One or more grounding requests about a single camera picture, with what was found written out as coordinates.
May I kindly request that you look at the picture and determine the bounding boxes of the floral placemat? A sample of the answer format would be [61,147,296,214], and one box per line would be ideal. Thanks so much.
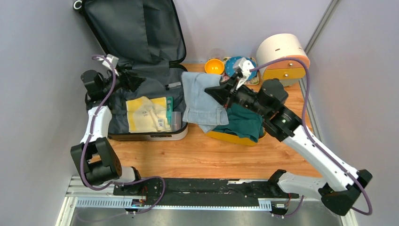
[221,57,260,85]

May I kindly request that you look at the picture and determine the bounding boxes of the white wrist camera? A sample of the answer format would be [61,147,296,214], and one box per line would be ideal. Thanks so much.
[233,57,255,90]
[102,54,119,76]

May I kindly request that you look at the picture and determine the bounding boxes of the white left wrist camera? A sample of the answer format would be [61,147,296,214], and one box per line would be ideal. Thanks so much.
[102,54,119,76]

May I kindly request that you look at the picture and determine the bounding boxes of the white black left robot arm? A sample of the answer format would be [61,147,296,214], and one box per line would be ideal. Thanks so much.
[70,70,145,195]

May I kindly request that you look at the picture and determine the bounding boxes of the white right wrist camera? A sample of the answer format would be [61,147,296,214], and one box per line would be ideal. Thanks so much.
[233,57,255,90]

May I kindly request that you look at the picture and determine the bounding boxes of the yellow plastic basket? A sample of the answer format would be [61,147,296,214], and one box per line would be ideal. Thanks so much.
[205,131,257,146]

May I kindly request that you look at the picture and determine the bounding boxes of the cream round drawer cabinet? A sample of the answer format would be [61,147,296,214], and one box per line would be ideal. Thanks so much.
[255,33,310,87]

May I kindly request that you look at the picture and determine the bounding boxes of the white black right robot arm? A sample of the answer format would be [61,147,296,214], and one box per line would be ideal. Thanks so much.
[205,79,372,216]

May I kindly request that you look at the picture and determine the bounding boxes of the beige sandal shoe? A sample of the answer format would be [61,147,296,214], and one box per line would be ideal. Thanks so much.
[126,97,172,133]

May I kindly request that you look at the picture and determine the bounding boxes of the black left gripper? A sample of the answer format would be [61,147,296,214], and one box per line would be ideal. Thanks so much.
[102,67,147,96]

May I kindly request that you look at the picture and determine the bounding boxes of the teal tube bottle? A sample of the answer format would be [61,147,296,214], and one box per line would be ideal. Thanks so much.
[166,97,174,124]

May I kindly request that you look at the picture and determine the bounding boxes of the clear drinking glass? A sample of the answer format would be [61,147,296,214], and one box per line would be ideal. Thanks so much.
[208,48,225,60]

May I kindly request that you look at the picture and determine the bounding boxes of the small yellow bowl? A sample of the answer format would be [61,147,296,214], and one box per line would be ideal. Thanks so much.
[204,58,225,75]

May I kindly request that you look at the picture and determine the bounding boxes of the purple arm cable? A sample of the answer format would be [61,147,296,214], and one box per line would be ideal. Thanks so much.
[249,57,374,218]
[79,54,167,215]

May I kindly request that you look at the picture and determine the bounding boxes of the dark green garment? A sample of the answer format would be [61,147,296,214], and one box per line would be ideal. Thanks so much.
[213,104,264,143]

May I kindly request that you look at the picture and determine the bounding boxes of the blue dotted plate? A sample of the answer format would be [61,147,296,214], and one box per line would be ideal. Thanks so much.
[225,56,257,80]

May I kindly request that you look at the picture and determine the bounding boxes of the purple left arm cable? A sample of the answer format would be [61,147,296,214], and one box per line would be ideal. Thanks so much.
[79,54,167,215]

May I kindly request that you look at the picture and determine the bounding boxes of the black white space suitcase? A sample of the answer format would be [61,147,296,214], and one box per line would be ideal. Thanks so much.
[73,0,188,141]

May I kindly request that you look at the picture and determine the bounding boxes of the light blue denim jeans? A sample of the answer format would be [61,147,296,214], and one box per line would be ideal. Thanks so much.
[181,72,229,133]

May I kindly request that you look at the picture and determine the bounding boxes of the clear plastic cup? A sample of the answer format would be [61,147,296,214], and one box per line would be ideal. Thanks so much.
[170,112,182,132]

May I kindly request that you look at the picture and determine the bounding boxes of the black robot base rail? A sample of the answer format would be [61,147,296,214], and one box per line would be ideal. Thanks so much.
[113,178,300,215]

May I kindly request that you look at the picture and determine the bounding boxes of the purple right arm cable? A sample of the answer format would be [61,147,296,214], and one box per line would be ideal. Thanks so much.
[249,57,374,218]

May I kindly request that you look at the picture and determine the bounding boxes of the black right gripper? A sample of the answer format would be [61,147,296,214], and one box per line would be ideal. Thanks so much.
[205,73,270,118]

